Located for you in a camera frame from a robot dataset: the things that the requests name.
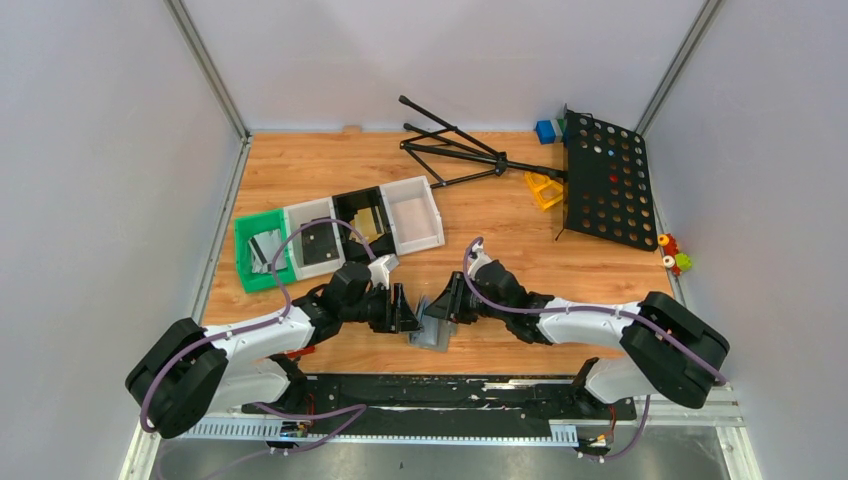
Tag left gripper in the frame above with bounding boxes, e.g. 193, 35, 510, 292
342, 283, 425, 334

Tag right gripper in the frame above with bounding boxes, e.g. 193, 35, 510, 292
425, 272, 509, 326

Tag grey card holder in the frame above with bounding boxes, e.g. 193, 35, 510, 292
408, 295, 458, 352

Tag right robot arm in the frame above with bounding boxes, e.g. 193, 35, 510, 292
423, 238, 730, 418

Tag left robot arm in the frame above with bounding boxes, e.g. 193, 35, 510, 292
125, 254, 420, 439

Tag gold cards in bin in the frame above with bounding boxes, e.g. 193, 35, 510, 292
350, 208, 385, 244

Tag black card in bin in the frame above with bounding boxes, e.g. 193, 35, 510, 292
300, 222, 339, 266

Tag white bin with black card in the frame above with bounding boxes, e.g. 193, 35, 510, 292
283, 197, 344, 280

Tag silver cards in bin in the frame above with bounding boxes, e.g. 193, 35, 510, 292
247, 229, 287, 274

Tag white empty bin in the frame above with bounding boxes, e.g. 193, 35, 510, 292
378, 176, 445, 256

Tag red toy window block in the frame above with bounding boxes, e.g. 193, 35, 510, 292
286, 346, 315, 360

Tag black plastic bin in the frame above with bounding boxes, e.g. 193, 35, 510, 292
332, 187, 396, 262

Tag black folding stand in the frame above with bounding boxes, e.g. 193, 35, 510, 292
398, 95, 569, 189

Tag green plastic bin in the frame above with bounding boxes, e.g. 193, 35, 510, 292
234, 209, 296, 293

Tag black perforated tray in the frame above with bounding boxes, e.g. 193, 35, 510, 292
563, 109, 658, 252

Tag blue toy block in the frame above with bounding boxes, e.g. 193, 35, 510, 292
534, 118, 565, 145

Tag colourful toy figure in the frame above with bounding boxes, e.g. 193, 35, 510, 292
657, 233, 693, 277

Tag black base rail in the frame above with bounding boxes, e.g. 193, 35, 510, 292
268, 373, 637, 438

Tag yellow toy frame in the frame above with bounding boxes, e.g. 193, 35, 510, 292
524, 172, 564, 211

